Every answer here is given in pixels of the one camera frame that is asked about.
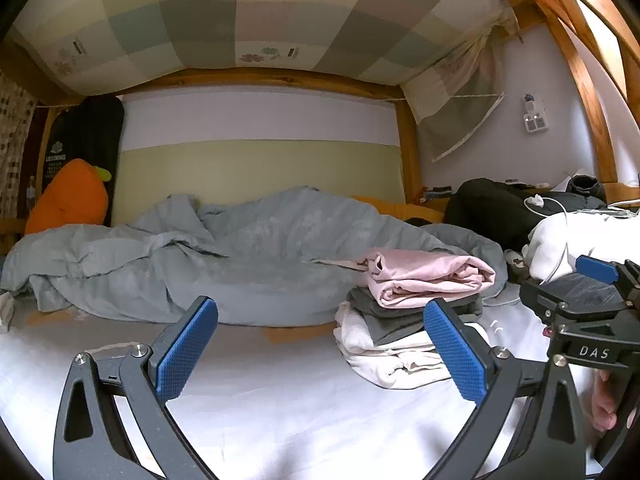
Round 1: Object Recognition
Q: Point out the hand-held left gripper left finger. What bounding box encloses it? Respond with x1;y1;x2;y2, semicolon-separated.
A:
52;295;219;480

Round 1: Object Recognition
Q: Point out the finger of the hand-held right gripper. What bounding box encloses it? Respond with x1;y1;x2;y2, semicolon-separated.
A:
519;274;640;367
575;254;640;311

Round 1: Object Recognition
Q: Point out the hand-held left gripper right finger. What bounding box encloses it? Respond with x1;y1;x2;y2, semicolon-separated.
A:
422;298;588;480

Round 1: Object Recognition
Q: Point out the pink t-shirt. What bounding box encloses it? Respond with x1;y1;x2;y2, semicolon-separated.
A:
362;247;497;309

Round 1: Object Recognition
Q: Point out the person's right hand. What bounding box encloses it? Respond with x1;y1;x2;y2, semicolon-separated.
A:
591;373;619;432

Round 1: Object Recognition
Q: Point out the white garment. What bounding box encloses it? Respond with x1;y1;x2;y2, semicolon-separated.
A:
527;207;640;283

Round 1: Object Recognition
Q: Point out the cream folded garment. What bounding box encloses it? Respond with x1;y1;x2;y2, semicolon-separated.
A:
334;302;496;390

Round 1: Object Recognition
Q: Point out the dark grey folded garment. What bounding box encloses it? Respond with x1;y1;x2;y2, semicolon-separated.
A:
348;285;485;348

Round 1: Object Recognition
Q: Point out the grey-green duvet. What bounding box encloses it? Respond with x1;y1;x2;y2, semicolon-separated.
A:
0;186;508;328

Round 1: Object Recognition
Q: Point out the grey printed bed sheet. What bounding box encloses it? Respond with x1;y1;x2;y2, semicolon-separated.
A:
0;280;640;480

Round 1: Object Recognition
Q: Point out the black jacket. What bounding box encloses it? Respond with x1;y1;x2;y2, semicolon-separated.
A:
442;175;608;253

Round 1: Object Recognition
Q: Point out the mustard yellow cloth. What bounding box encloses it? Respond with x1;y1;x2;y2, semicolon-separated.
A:
350;194;447;225

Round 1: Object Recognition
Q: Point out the small white cloth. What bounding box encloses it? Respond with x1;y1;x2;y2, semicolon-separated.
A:
0;292;16;333

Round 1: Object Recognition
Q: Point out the orange carrot plush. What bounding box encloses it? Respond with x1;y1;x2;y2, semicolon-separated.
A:
24;158;113;236

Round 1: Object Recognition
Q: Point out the black hanging bag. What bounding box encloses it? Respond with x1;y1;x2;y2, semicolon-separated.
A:
40;95;126;228

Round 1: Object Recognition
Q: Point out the checked bed canopy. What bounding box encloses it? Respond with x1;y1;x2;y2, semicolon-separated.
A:
7;0;523;161

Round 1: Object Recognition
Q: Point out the white cable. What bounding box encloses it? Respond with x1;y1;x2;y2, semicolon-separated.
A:
480;194;640;306

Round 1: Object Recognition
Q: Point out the white wall socket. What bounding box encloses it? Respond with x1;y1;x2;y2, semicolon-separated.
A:
521;92;551;133

